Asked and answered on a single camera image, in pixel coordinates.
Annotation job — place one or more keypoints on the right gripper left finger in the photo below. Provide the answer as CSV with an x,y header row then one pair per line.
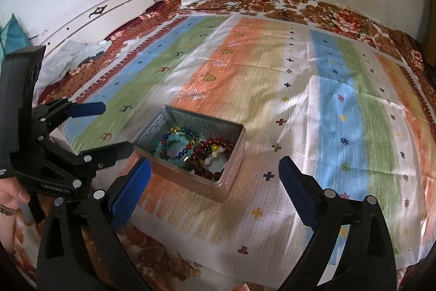
x,y
80,249

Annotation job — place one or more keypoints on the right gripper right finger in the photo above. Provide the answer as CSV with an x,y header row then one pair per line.
x,y
367,261

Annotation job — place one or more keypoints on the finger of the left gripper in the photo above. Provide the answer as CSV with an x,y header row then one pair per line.
x,y
56,112
68,170

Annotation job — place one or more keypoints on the green jade bangle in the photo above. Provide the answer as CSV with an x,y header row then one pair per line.
x,y
185,163

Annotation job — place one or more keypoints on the silver metal tin box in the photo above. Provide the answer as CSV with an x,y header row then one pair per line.
x,y
215,146

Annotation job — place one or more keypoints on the person's left hand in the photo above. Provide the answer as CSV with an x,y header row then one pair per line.
x,y
17,236

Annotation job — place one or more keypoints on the person's right hand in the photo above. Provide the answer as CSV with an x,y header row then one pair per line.
x,y
242,287

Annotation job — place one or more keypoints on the grey crumpled cloth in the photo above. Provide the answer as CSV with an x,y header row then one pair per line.
x,y
68,58

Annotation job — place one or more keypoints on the floral brown bedsheet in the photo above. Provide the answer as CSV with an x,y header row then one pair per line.
x,y
306,8

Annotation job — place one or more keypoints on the white wooden headboard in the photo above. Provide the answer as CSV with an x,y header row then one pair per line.
x,y
91,24

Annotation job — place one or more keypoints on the striped colourful mat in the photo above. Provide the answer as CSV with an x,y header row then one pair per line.
x,y
272,123

